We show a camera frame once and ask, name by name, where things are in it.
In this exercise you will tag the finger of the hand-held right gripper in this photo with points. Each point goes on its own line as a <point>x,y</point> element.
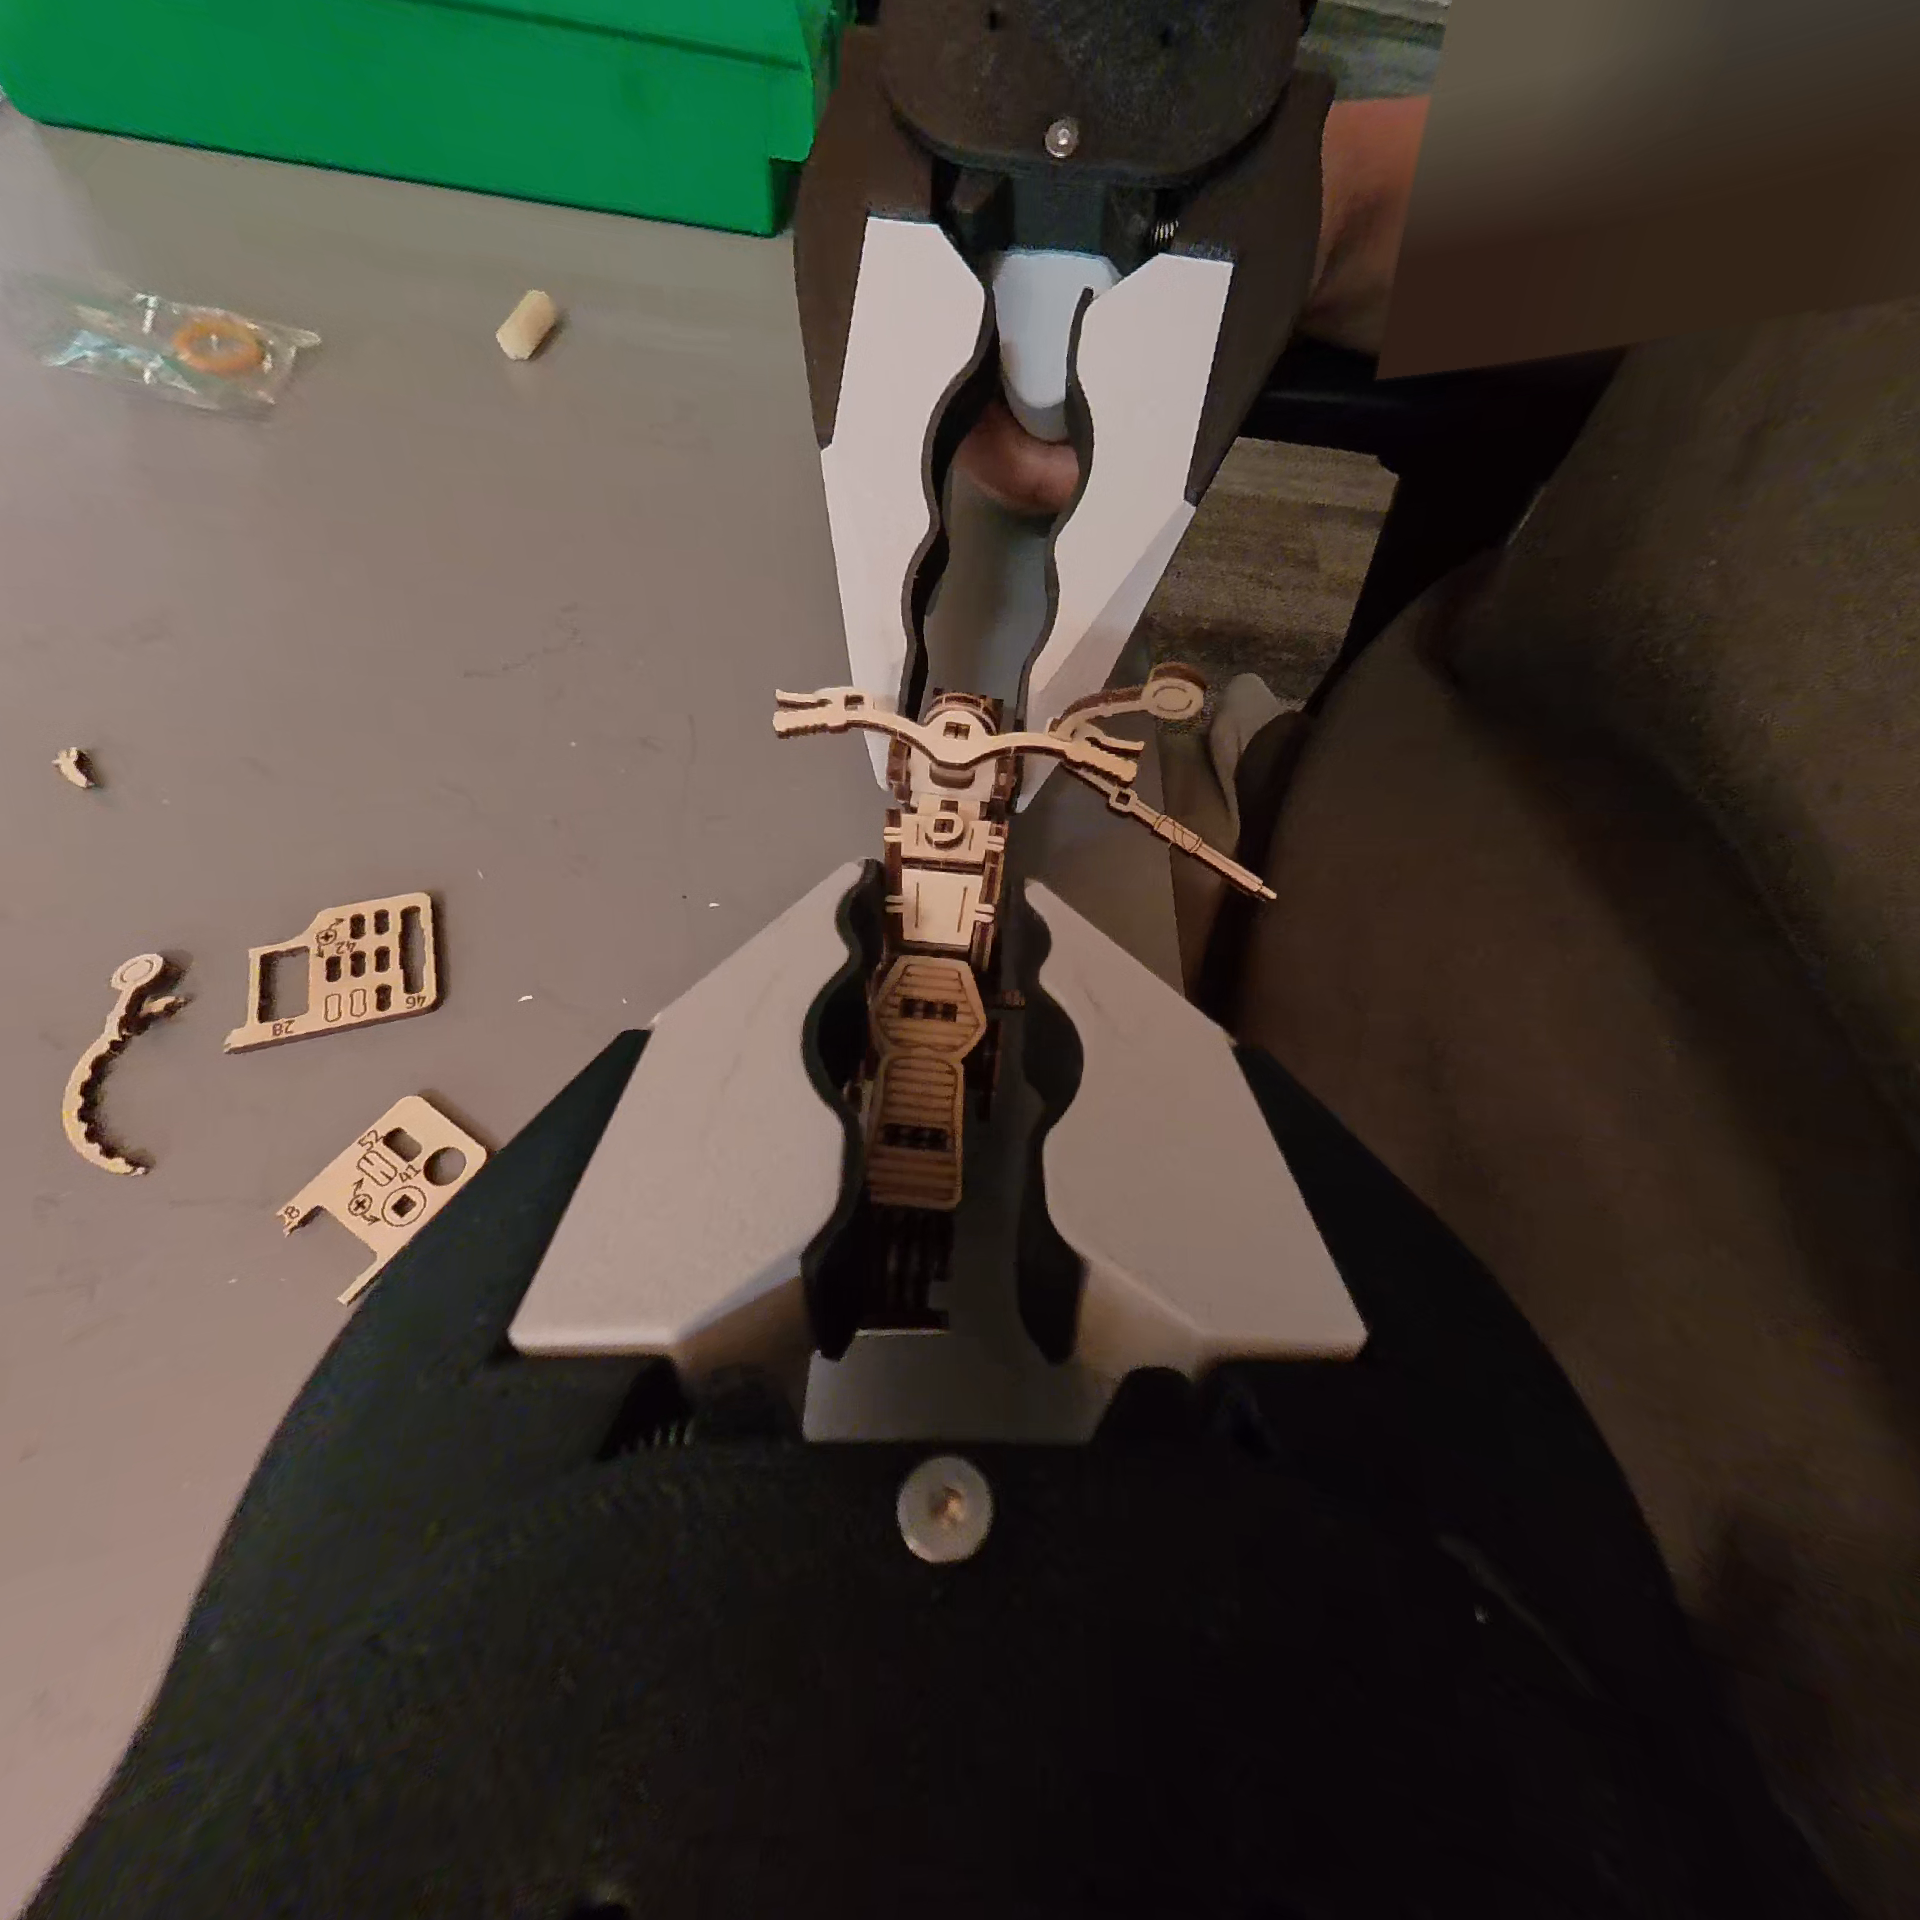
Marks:
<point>886,389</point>
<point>1146,434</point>

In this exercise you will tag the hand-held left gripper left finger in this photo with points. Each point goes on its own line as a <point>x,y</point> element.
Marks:
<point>675,1199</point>

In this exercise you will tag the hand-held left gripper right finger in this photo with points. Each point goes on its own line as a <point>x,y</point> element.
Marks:
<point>1199,1199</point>

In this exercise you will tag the wooden motorcycle model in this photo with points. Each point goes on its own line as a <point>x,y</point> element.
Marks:
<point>918,1110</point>

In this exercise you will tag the person's right forearm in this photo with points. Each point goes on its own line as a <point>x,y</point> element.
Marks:
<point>1350,224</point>

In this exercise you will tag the grey desk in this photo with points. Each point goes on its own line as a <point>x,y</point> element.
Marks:
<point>526,601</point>

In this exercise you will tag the person's right hand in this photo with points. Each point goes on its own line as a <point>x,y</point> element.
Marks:
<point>1020,472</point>

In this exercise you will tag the black office chair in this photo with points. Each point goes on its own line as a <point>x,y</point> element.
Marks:
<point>1441,434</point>

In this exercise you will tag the person's pale shoe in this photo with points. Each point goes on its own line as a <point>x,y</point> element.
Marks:
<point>1242,743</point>

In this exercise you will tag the wooden offcut with round hole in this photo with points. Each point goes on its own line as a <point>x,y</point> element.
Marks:
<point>342,1177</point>

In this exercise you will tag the small cream cylinder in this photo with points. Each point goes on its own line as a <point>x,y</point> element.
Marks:
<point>526,324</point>

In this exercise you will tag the wooden offcut with slot holes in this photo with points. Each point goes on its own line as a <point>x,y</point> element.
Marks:
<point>282,1020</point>

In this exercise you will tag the person's leg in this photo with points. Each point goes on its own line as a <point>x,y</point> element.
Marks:
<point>1621,1051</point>

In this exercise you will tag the green box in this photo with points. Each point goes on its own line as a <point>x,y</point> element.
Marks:
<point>375,89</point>

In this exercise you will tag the curved toothed wooden piece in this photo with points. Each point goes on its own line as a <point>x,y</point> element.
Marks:
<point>77,1110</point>

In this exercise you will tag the clear bag of small parts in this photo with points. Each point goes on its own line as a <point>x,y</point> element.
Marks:
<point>180,349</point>

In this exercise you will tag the tiny wooden scrap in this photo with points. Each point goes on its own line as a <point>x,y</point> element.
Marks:
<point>76,765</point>

